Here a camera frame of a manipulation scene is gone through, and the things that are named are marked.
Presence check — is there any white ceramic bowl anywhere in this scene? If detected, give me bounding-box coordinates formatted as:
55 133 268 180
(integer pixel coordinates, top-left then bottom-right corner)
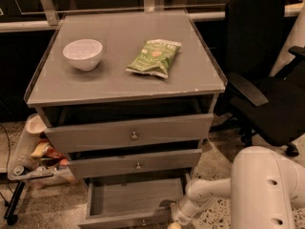
63 39 103 71

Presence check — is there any soda can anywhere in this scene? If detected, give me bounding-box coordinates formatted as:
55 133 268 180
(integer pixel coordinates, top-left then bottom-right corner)
13 165 26 176

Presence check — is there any red snack packet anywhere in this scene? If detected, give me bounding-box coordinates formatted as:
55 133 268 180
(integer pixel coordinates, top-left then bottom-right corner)
45 147 64 159

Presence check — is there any grey drawer cabinet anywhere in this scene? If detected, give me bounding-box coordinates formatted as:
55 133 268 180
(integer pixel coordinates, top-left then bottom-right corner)
24 10 228 189

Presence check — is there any clear plastic snack bin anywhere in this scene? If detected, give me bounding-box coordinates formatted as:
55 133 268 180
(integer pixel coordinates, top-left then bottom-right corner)
7 113 77 189

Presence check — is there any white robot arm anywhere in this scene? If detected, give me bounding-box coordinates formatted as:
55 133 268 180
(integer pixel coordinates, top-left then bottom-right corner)
168 146 305 229

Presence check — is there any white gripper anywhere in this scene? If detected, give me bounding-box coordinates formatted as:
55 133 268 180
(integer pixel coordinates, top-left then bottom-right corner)
167 201 198 229

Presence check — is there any yellow snack packet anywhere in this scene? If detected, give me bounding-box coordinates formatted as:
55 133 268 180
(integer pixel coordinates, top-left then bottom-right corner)
30 142 50 158

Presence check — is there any black office chair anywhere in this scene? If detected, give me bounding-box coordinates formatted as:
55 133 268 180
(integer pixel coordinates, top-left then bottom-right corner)
214 0 305 156

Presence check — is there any white cup in bin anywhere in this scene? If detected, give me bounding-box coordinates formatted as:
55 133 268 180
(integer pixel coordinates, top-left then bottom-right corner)
25 114 47 134

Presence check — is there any grey drawer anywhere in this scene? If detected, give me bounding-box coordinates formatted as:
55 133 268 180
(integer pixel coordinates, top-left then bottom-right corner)
78 175 186 229
45 114 214 153
69 149 202 178

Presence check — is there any green chip bag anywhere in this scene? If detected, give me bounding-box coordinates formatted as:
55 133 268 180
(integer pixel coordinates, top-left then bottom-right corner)
126 39 182 79

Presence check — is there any black stand leg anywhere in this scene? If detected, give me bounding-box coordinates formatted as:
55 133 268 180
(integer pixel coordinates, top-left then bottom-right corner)
4 181 25 225

